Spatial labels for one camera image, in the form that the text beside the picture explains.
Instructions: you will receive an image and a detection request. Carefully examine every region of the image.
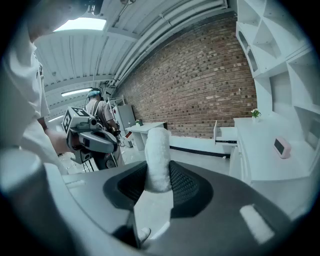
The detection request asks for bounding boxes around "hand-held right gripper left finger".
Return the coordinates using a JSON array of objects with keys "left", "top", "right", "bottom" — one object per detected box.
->
[{"left": 103, "top": 161, "right": 149, "bottom": 211}]

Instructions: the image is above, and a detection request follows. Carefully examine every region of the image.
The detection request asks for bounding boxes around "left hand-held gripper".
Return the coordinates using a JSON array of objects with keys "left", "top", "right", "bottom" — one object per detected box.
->
[{"left": 61, "top": 106, "right": 120, "bottom": 173}]

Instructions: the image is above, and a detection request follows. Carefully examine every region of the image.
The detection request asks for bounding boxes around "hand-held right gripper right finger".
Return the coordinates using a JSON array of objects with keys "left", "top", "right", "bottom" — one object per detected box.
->
[{"left": 169, "top": 160, "right": 215, "bottom": 219}]

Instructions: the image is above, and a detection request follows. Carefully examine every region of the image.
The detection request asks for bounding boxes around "white fluffy small item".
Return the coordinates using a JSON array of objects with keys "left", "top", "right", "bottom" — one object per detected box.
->
[{"left": 144, "top": 127, "right": 174, "bottom": 194}]

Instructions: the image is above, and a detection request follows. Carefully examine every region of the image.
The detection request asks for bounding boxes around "white desk drawer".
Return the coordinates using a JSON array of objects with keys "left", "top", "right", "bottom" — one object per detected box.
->
[{"left": 213, "top": 119, "right": 238, "bottom": 147}]

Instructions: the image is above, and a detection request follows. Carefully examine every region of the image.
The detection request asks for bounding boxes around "person's left forearm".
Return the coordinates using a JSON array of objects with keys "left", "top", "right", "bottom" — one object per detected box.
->
[{"left": 37, "top": 116, "right": 69, "bottom": 157}]

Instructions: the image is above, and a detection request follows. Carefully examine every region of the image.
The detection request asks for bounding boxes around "white desk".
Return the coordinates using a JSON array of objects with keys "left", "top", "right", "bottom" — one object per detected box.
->
[{"left": 228, "top": 111, "right": 318, "bottom": 221}]

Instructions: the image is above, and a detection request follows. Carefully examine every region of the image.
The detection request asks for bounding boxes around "white cabinet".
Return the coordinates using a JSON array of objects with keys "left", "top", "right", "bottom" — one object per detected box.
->
[{"left": 112, "top": 104, "right": 137, "bottom": 148}]

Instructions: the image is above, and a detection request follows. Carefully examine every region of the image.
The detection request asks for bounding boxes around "white side table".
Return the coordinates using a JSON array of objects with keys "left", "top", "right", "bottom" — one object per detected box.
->
[{"left": 124, "top": 121, "right": 168, "bottom": 152}]

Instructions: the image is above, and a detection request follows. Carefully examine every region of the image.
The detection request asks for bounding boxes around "long ceiling light tube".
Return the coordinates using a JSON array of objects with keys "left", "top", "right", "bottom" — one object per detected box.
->
[{"left": 60, "top": 87, "right": 94, "bottom": 98}]

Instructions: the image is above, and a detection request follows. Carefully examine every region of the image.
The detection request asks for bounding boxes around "person's white shirt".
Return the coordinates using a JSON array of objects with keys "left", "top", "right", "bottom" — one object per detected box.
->
[{"left": 0, "top": 23, "right": 69, "bottom": 176}]

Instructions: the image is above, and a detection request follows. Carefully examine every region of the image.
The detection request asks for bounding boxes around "small flower vase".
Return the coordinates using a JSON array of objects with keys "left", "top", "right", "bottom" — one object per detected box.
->
[{"left": 250, "top": 108, "right": 262, "bottom": 125}]

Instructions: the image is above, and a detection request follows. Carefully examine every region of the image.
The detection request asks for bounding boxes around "pink alarm clock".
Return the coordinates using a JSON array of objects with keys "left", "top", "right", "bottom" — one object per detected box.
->
[{"left": 272, "top": 136, "right": 292, "bottom": 160}]

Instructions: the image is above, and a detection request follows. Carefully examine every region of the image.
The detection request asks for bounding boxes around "white shelf unit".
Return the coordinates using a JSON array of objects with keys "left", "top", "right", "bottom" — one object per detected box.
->
[{"left": 235, "top": 0, "right": 320, "bottom": 173}]

